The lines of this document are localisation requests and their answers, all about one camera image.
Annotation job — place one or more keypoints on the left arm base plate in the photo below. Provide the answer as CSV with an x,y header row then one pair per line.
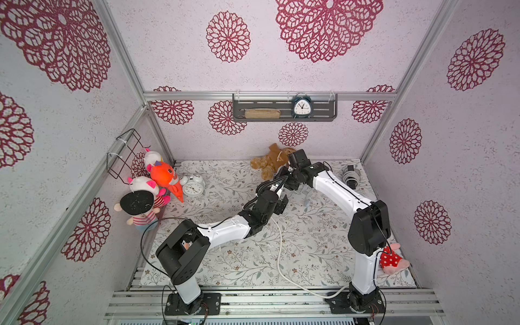
x,y
193,304

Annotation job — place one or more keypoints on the black wire basket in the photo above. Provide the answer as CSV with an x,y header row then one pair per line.
x,y
127,162

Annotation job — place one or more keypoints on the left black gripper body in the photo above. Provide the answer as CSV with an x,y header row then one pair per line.
x,y
279,208

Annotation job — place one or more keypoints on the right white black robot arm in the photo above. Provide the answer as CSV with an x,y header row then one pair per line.
x,y
369,228

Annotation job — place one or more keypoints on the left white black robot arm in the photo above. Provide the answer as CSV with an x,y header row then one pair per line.
x,y
181,254

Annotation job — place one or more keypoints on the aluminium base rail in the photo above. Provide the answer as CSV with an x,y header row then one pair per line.
x,y
146,302

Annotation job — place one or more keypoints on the teal alarm clock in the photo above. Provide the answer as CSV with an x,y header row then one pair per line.
x,y
301,107

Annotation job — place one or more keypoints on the brown teddy bear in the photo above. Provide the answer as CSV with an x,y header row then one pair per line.
x,y
272,161

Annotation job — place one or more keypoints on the pink red dotted plush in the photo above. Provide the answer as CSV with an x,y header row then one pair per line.
x,y
391,262

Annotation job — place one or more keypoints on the pink striped pig plush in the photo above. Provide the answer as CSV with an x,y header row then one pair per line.
x,y
160,194

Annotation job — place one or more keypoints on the white round alarm clock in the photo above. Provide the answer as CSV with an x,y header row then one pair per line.
x,y
193,185

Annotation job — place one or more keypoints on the black-haired doll plush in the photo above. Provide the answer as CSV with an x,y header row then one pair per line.
x,y
139,205

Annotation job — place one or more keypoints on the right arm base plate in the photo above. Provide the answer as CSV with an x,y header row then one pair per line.
x,y
355,302

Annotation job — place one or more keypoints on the white owl plush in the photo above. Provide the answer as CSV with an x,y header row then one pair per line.
x,y
151,157

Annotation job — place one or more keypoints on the grey wall shelf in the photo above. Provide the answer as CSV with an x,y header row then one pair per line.
x,y
324,107

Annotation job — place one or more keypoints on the orange fox plush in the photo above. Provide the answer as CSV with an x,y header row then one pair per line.
x,y
166,177

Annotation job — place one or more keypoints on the beige pouch on shelf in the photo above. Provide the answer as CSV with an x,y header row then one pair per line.
x,y
262,113

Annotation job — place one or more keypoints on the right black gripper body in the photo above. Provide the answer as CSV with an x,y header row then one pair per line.
x,y
296,158

